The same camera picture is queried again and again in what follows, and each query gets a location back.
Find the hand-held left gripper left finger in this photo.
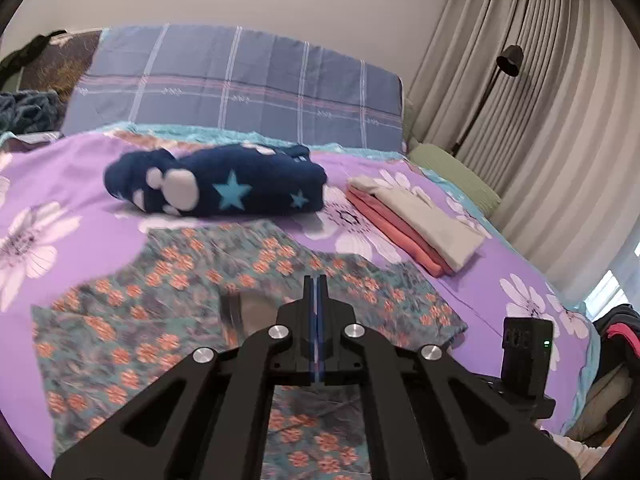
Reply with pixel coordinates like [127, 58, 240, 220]
[52, 275, 315, 480]

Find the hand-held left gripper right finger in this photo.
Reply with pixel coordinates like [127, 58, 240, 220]
[315, 275, 582, 480]

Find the teal floral print garment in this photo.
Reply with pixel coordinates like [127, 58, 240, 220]
[31, 220, 468, 480]

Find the pile of dark clothes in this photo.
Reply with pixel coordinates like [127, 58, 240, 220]
[564, 304, 640, 450]

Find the folded pink garment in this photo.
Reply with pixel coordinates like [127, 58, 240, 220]
[346, 186, 455, 278]

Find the navy star print fleece garment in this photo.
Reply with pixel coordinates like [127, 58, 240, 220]
[103, 143, 328, 219]

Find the folded beige garment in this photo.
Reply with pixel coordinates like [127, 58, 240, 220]
[348, 175, 487, 272]

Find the green cushion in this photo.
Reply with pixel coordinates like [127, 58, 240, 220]
[407, 143, 502, 216]

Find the blue plaid pillow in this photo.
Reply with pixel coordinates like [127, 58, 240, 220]
[62, 24, 405, 153]

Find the beige curtain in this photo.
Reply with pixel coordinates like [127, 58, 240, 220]
[407, 0, 640, 306]

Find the purple floral bed sheet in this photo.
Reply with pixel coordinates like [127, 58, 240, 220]
[0, 127, 601, 476]

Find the black floor lamp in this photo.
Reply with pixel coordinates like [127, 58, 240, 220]
[451, 44, 524, 157]

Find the brown patterned pillow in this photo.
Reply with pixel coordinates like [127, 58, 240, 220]
[20, 30, 103, 111]

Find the dark hanging cloth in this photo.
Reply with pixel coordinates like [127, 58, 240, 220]
[0, 30, 68, 86]

